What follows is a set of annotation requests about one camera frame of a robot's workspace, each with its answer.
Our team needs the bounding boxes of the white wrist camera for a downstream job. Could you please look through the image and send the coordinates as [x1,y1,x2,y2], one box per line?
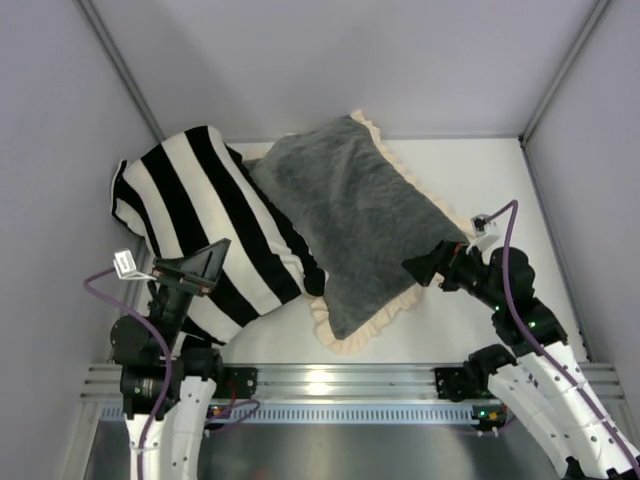
[467,214,501,253]
[113,249,154,281]

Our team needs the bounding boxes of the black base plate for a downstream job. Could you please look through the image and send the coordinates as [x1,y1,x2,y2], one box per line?
[213,366,258,400]
[434,367,474,402]

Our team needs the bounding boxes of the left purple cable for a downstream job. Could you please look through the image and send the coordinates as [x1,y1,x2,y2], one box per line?
[83,266,261,480]

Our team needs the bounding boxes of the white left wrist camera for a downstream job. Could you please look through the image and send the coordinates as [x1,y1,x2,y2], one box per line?
[113,249,154,281]

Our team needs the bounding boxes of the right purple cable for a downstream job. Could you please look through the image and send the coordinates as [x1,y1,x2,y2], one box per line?
[487,200,640,464]

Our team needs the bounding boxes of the purple cable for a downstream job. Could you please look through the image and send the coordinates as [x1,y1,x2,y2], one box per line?
[487,200,640,464]
[83,266,261,480]

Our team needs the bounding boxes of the perforated cable duct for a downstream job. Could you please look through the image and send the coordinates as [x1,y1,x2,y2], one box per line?
[99,402,481,426]

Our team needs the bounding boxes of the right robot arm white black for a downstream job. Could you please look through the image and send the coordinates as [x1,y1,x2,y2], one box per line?
[402,240,639,479]

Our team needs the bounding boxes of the black and white striped pillow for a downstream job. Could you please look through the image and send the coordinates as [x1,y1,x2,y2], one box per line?
[110,125,326,344]

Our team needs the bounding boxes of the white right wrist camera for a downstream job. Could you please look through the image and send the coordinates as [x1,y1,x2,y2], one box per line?
[467,214,501,253]

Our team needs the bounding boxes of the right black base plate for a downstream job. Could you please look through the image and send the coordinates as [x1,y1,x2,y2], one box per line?
[434,367,474,402]

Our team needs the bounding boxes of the aluminium mounting rail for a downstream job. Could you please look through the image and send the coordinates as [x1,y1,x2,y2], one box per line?
[80,363,625,403]

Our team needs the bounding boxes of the grey pillowcase with cream ruffle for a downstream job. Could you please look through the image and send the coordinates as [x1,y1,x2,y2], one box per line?
[245,111,473,355]

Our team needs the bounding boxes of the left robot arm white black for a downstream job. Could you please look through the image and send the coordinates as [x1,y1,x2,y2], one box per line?
[110,238,231,479]

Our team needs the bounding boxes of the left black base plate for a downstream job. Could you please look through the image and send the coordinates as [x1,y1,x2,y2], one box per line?
[213,366,258,400]

